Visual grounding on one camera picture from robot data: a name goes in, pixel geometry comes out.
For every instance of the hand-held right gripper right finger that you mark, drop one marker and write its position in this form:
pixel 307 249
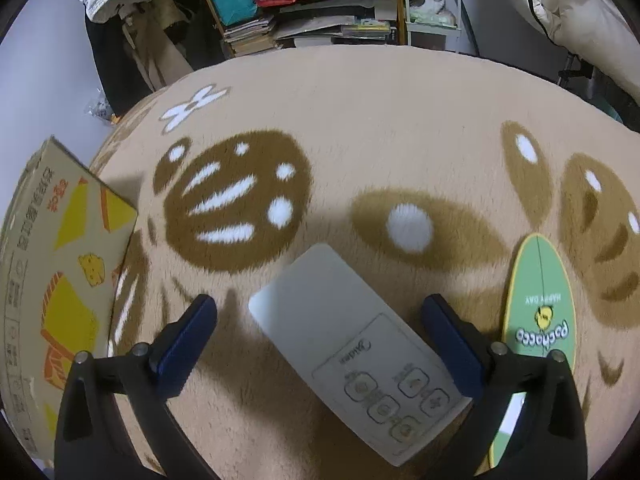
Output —
pixel 452 345

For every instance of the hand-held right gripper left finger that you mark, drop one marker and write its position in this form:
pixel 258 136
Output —
pixel 185 345

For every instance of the white remote control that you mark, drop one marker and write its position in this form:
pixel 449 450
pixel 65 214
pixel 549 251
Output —
pixel 340 320

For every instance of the cardboard box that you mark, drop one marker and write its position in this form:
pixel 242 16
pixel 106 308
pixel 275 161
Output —
pixel 45 260

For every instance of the green oval board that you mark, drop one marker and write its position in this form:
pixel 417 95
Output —
pixel 540 280

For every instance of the brown patterned plush blanket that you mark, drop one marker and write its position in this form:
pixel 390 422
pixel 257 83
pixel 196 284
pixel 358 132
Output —
pixel 375 125

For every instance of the clear plastic bag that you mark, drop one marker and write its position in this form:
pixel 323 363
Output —
pixel 100 109

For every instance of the dark hanging clothing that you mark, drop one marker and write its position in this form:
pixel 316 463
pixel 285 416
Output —
pixel 112 65

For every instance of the stack of books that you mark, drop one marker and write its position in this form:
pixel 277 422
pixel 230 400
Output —
pixel 250 37

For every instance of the white storage cart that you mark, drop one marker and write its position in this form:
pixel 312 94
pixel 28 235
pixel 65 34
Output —
pixel 430 10

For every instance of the pile of papers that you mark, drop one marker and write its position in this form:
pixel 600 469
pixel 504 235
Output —
pixel 335 25

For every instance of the wooden shelf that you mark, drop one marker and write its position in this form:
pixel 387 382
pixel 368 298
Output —
pixel 398 5

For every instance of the dark metal frame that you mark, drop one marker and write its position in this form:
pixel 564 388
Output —
pixel 575 72

